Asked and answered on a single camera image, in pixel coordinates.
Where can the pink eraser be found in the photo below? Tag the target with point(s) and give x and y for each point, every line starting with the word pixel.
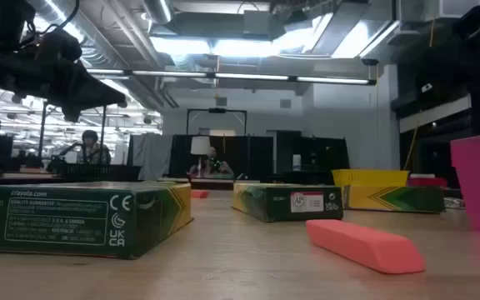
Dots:
pixel 361 246
pixel 200 194

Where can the black rig frame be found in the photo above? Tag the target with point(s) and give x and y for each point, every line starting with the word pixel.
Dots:
pixel 217 110

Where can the black background robot arm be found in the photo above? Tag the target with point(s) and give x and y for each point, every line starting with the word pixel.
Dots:
pixel 58 162

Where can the white table lamp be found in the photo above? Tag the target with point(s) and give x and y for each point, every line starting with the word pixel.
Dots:
pixel 200 146

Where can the black partition panels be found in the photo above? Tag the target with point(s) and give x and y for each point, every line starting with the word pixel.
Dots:
pixel 256 154

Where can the white container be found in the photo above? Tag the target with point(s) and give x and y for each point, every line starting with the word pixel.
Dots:
pixel 296 162

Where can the grey cloth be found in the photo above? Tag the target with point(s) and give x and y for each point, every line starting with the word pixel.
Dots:
pixel 150 156

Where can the red flat box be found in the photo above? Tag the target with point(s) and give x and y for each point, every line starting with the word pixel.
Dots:
pixel 427 182

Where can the person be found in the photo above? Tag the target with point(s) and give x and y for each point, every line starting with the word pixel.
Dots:
pixel 213 164
pixel 92 152

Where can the silver ventilation duct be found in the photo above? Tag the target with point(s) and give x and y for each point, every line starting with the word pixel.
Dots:
pixel 158 10

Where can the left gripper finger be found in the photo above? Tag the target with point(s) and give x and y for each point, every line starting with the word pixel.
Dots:
pixel 70 110
pixel 92 93

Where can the long ceiling light bar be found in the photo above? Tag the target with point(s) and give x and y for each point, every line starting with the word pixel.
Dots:
pixel 248 76

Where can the yellow plastic basket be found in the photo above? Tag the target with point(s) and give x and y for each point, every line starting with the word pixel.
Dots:
pixel 369 177

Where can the Crayola crayon box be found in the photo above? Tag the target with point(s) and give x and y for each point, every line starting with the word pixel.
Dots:
pixel 77 221
pixel 390 198
pixel 281 204

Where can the black mesh basket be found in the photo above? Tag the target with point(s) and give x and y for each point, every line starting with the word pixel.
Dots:
pixel 98 173

